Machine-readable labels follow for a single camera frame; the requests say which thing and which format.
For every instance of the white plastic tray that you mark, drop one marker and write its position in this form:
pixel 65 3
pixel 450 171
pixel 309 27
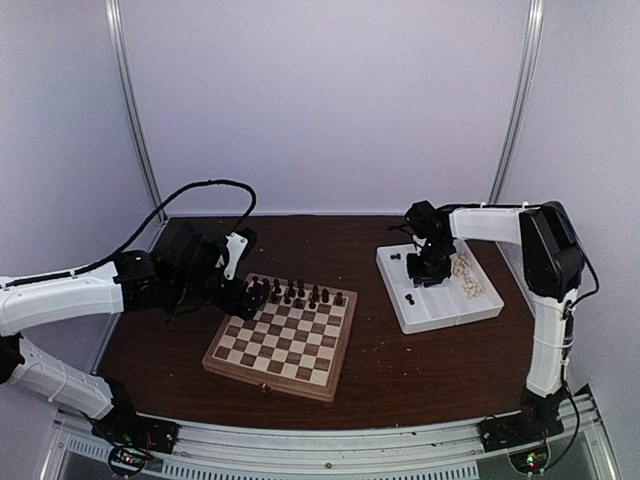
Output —
pixel 439 306

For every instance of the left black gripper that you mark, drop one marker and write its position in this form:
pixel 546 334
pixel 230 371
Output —
pixel 246 310

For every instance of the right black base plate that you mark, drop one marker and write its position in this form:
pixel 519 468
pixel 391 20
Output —
pixel 506 432

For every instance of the left circuit board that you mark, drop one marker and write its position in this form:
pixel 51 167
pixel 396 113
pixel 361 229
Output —
pixel 126 461

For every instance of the right aluminium corner post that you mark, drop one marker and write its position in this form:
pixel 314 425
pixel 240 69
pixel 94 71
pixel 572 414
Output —
pixel 527 69

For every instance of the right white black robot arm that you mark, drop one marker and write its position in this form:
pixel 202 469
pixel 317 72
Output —
pixel 553 261

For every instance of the aluminium corner post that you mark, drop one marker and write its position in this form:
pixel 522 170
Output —
pixel 527 69
pixel 118 41

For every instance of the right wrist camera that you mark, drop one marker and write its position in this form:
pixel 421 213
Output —
pixel 422 218

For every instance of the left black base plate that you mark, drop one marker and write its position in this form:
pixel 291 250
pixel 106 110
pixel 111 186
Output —
pixel 145 434

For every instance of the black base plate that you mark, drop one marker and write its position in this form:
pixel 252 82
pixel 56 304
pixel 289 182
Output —
pixel 145 434
pixel 506 432

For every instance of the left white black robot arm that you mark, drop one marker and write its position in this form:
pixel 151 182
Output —
pixel 128 281

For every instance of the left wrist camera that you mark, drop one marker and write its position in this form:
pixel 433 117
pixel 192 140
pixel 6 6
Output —
pixel 196 249

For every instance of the right circuit board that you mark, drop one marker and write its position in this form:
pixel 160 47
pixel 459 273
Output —
pixel 530 461

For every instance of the circuit board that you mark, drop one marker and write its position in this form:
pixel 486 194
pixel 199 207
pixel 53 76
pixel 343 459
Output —
pixel 126 461
pixel 530 461

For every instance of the light chess pieces in tray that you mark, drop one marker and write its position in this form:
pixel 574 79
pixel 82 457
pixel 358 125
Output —
pixel 461 267

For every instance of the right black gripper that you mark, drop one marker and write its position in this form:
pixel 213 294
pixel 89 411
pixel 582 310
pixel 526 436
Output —
pixel 430 279

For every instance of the aluminium front rail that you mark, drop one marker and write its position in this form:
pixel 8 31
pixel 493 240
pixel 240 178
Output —
pixel 452 450

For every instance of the wooden chessboard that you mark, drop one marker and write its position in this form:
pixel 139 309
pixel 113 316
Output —
pixel 285 349

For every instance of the left aluminium corner post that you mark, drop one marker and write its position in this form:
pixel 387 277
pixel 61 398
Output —
pixel 118 41

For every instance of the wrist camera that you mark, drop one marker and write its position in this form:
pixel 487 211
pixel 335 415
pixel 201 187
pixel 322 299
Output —
pixel 422 218
pixel 196 249

